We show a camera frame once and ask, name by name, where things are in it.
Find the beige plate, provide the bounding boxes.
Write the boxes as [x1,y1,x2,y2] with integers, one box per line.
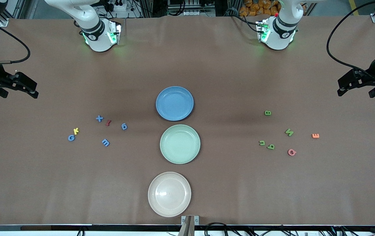
[148,171,192,217]

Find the white power strip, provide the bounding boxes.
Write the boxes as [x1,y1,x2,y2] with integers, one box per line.
[107,0,127,12]

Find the green plate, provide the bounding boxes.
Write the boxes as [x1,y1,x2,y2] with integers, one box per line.
[160,124,201,164]

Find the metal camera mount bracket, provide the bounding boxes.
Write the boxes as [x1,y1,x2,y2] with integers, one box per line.
[178,215,199,236]

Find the brown table cover sheet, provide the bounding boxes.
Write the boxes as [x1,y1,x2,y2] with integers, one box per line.
[0,15,375,226]

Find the white connector box green light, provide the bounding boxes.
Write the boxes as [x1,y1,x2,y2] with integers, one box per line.
[255,20,270,42]
[108,21,122,45]

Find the blue plate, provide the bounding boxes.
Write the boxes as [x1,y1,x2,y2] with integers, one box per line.
[156,86,194,121]

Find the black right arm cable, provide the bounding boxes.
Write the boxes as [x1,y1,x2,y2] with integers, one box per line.
[0,13,31,64]

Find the orange packaged goods pile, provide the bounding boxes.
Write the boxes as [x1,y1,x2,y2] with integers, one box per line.
[239,0,281,17]

